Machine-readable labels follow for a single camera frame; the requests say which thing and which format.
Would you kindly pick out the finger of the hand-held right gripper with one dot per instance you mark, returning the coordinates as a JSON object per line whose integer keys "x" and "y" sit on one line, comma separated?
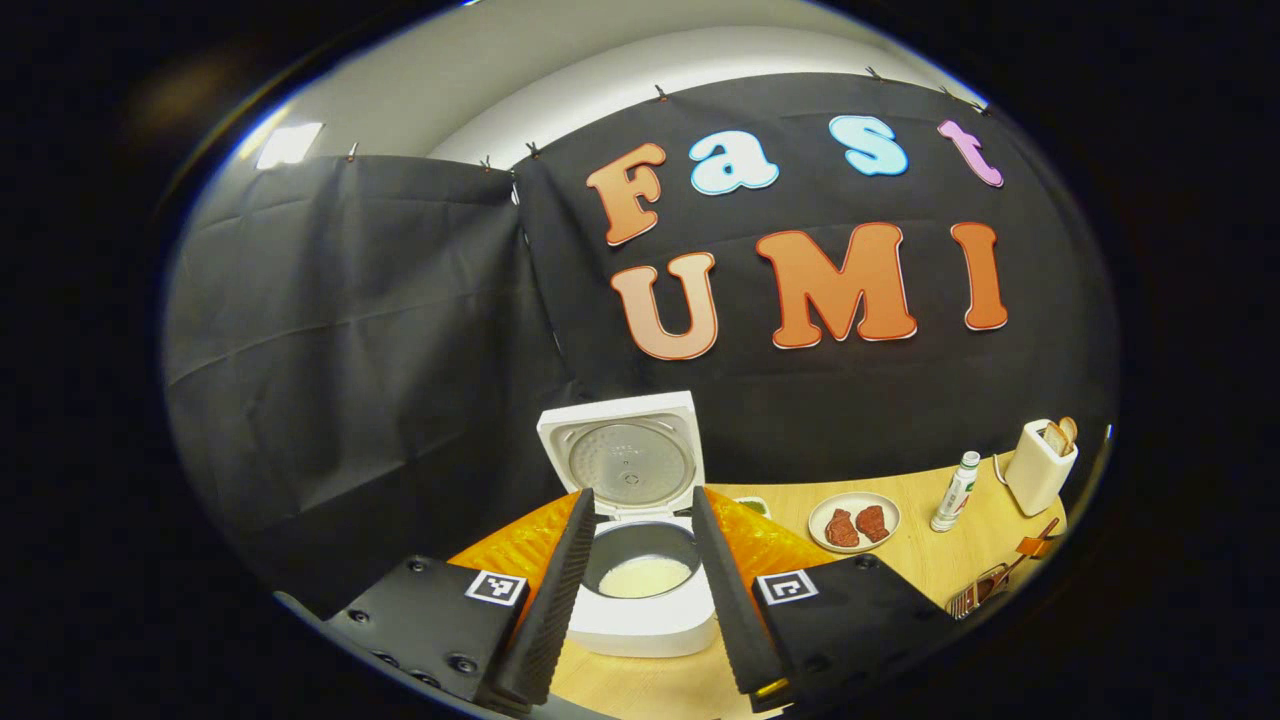
{"x": 1036, "y": 546}

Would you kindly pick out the white divided grain dish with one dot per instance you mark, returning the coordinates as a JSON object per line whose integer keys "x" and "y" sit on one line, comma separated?
{"x": 755, "y": 506}

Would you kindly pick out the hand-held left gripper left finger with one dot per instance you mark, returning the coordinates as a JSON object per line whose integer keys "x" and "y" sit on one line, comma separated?
{"x": 560, "y": 590}

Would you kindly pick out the black backdrop cloth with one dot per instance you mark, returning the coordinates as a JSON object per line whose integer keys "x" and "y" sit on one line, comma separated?
{"x": 350, "y": 350}

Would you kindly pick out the white drink bottle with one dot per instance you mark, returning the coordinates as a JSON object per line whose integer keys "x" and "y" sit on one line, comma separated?
{"x": 955, "y": 495}

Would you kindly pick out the white rice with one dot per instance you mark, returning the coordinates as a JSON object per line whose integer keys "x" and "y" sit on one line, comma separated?
{"x": 645, "y": 577}

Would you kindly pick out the red meat piece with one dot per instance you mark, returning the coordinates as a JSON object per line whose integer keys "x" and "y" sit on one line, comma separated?
{"x": 842, "y": 528}
{"x": 872, "y": 523}

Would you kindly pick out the white rice cooker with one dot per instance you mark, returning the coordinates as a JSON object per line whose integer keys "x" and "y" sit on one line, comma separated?
{"x": 630, "y": 460}

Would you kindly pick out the brown wooden spoon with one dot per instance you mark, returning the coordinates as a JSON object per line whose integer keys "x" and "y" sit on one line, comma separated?
{"x": 990, "y": 588}

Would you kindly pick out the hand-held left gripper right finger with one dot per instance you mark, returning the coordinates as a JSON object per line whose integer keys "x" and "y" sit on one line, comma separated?
{"x": 725, "y": 590}

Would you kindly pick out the white toaster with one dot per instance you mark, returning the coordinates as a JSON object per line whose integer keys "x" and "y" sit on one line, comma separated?
{"x": 1035, "y": 480}

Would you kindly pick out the ceiling light panel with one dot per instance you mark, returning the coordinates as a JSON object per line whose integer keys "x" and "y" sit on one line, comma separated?
{"x": 288, "y": 145}

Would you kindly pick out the toast bread slice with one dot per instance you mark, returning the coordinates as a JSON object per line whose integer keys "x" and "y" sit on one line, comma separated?
{"x": 1068, "y": 430}
{"x": 1053, "y": 438}

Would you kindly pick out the white round plate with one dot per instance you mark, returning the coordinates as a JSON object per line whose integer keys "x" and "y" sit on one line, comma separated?
{"x": 855, "y": 500}

